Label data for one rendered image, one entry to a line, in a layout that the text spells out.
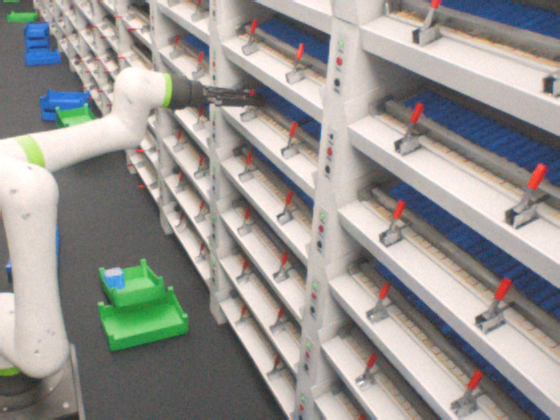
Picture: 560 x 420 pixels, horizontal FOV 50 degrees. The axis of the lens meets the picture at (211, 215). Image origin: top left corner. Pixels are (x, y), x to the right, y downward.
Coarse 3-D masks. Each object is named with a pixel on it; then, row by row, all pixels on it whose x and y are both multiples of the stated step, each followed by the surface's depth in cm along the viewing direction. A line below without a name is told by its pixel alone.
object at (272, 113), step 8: (264, 112) 174; (272, 112) 169; (280, 120) 164; (288, 120) 163; (288, 128) 161; (296, 128) 158; (296, 136) 158; (304, 136) 154; (312, 144) 150; (312, 152) 149
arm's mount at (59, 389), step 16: (64, 368) 164; (48, 384) 159; (64, 384) 159; (0, 400) 155; (16, 400) 155; (32, 400) 154; (48, 400) 155; (64, 400) 154; (0, 416) 151; (16, 416) 150; (32, 416) 150; (48, 416) 150; (64, 416) 151
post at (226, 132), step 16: (224, 0) 172; (240, 0) 174; (224, 16) 174; (224, 64) 182; (224, 80) 184; (224, 128) 192; (224, 144) 195; (224, 176) 201; (224, 192) 204; (224, 240) 214; (224, 272) 221; (224, 320) 232
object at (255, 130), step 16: (240, 80) 186; (256, 80) 188; (224, 112) 187; (240, 112) 180; (256, 112) 177; (240, 128) 177; (256, 128) 169; (256, 144) 168; (272, 144) 160; (304, 144) 155; (272, 160) 161; (288, 160) 152; (304, 160) 149; (288, 176) 154; (304, 176) 144
